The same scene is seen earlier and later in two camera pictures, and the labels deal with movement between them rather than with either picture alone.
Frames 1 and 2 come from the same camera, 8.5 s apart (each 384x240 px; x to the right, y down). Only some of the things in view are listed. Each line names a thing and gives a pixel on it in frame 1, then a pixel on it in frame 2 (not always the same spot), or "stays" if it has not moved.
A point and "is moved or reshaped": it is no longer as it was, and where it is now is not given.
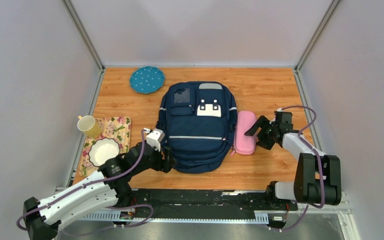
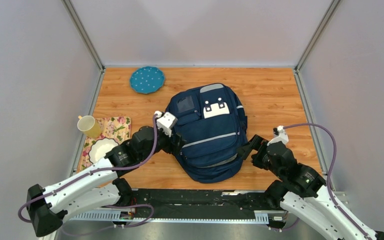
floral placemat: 116,128 stays
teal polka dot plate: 147,79 stays
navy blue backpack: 198,120 is moved or reshaped
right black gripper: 262,142 -> 254,143
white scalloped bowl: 102,150 stays
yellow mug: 88,125 stays
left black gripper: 166,164 -> 174,148
